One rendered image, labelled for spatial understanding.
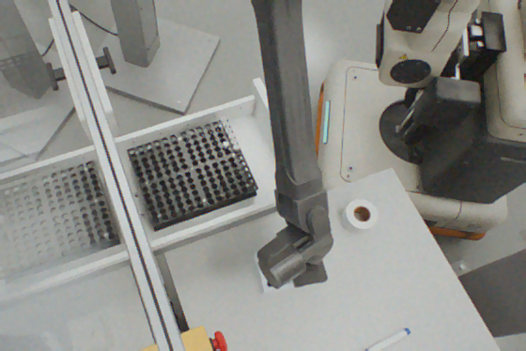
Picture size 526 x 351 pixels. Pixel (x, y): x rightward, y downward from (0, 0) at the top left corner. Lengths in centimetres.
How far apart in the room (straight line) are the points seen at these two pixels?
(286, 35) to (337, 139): 112
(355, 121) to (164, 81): 86
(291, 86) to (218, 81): 150
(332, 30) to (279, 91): 178
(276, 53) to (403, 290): 63
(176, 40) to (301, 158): 162
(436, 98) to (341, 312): 64
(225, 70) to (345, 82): 59
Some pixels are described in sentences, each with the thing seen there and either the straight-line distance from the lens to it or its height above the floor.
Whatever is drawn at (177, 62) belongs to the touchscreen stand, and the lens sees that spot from 217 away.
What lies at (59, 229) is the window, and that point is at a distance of 17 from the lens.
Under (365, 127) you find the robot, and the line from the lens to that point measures 179.
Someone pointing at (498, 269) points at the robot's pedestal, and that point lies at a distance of 148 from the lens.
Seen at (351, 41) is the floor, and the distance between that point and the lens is 241.
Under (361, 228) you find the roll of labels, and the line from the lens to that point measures 104.
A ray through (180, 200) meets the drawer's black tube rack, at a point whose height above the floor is 90.
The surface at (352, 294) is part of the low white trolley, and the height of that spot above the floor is 76.
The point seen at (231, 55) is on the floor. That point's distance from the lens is 224.
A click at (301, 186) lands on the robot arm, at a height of 110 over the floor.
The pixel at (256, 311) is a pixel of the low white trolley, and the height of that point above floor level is 76.
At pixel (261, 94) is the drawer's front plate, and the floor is 93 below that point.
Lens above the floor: 173
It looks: 66 degrees down
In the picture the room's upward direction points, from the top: 3 degrees clockwise
